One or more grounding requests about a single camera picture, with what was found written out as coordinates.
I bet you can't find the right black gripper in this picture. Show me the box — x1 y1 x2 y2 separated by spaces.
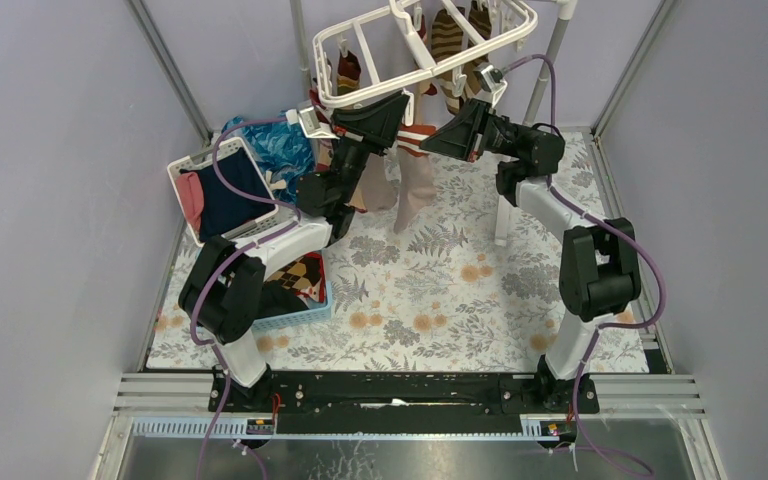
417 99 529 164

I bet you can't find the red striped sock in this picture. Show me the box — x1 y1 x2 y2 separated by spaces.
309 87 333 172

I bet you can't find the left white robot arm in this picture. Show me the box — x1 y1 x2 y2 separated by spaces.
178 91 412 411

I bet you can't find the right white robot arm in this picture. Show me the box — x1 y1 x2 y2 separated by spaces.
420 99 641 412

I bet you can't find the pile of socks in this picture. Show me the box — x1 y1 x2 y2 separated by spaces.
259 252 327 318

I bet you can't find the blue patterned cloth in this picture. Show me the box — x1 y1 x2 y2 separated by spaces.
232 113 316 204

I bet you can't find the brown patterned hanging sock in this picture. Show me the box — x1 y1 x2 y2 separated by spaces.
462 1 495 101

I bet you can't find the white laundry basket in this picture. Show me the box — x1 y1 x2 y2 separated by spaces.
167 136 279 246

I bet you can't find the silver drying rack stand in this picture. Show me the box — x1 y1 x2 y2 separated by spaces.
288 0 580 248

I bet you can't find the dark navy cloth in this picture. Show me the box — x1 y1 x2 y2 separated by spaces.
179 150 277 244

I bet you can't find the blue laundry basket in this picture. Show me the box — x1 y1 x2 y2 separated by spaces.
194 229 335 335

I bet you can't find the pink cloth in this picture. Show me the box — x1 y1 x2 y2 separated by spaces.
175 171 205 233

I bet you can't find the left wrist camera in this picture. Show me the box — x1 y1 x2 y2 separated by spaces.
296 104 337 140

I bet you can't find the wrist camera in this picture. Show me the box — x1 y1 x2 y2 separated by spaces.
296 104 337 140
474 62 508 108

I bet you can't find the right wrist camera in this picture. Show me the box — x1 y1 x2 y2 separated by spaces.
474 62 508 108

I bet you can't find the white sock hanger frame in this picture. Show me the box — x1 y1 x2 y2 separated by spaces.
311 1 539 108

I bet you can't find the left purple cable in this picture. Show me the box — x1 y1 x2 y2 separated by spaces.
189 117 302 480

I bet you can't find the purple cable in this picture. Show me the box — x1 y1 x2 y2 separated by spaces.
503 54 669 480
189 117 302 480

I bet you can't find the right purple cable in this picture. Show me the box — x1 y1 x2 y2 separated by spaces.
503 54 669 480

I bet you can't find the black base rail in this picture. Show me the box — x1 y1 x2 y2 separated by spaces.
208 370 600 435

